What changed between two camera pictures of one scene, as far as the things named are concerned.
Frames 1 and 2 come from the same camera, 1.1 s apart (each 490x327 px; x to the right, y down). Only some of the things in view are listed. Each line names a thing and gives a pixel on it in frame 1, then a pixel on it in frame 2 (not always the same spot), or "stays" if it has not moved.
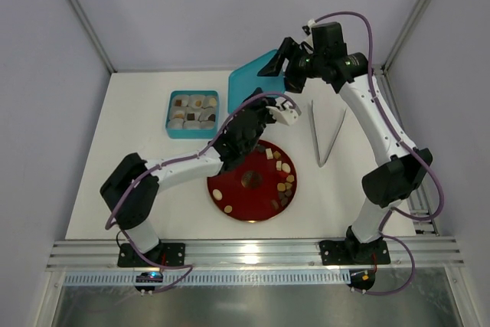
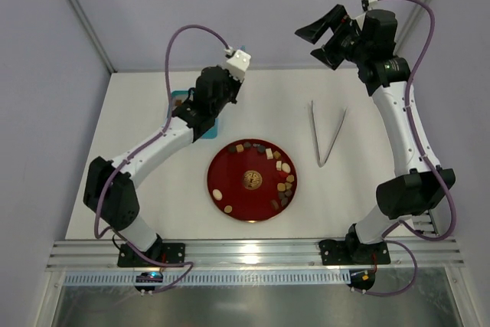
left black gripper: (255, 113) to (228, 88)
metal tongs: (312, 115) stays
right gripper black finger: (276, 66) to (314, 31)
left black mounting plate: (168, 253) stays
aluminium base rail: (403, 251) stays
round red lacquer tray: (259, 188) stays
